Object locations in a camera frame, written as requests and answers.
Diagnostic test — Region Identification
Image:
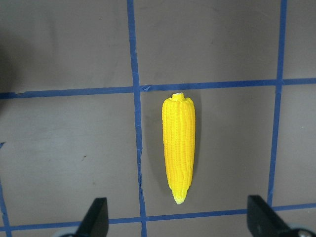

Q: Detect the yellow plastic corn cob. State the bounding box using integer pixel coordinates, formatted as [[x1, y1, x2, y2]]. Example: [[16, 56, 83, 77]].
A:
[[161, 92, 196, 205]]

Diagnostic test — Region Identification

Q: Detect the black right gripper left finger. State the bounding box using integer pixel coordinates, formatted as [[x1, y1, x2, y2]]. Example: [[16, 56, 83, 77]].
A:
[[57, 197, 109, 237]]

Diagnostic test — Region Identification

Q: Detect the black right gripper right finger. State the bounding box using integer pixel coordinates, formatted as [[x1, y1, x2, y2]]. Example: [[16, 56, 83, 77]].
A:
[[247, 195, 316, 237]]

